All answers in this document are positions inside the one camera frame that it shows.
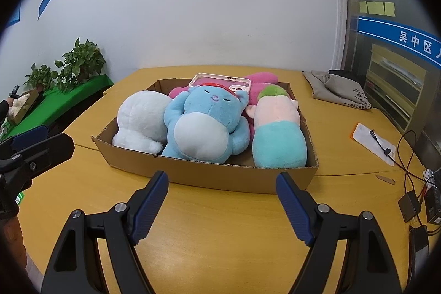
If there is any short black usb cable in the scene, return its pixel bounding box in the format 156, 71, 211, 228
370, 130, 391, 156

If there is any metal-framed glass partition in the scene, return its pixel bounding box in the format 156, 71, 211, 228
339, 0, 441, 177

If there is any white power strip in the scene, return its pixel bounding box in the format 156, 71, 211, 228
423, 168, 438, 186

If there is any small potted plant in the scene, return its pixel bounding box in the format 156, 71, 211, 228
23, 64, 59, 93

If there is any white card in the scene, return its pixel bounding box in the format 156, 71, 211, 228
352, 122, 396, 166

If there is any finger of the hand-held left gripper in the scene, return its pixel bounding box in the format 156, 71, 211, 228
10, 133, 75, 184
0, 125, 51, 161

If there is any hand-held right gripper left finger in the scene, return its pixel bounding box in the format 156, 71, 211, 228
41, 171, 169, 294

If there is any blue plush toy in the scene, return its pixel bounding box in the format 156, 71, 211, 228
161, 86, 251, 164

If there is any cream plush toy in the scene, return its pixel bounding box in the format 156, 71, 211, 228
7, 96, 30, 119

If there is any black device box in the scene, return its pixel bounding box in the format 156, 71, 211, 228
426, 184, 441, 225

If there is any white plush toy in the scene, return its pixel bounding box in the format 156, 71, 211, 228
112, 91, 173, 154

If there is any pink plush bear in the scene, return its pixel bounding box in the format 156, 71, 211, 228
169, 71, 292, 139

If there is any green-haired pig plush toy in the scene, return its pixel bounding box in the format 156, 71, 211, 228
245, 85, 308, 169

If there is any black power adapter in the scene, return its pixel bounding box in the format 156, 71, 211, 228
409, 225, 430, 255
399, 192, 421, 222

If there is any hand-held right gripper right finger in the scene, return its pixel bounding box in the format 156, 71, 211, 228
276, 172, 404, 294

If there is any large potted plant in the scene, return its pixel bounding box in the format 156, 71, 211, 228
55, 37, 107, 93

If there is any red black wire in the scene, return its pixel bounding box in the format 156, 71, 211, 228
389, 153, 429, 201

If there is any blue wall poster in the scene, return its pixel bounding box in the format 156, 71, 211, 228
5, 3, 21, 28

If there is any grey cloth bag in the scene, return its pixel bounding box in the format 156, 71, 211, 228
302, 69, 373, 112

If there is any blue sign band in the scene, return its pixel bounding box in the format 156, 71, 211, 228
356, 16, 441, 66

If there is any small cardboard box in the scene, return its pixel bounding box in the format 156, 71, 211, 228
7, 89, 41, 125

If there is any pink white phone case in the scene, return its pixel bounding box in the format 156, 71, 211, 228
189, 73, 252, 98

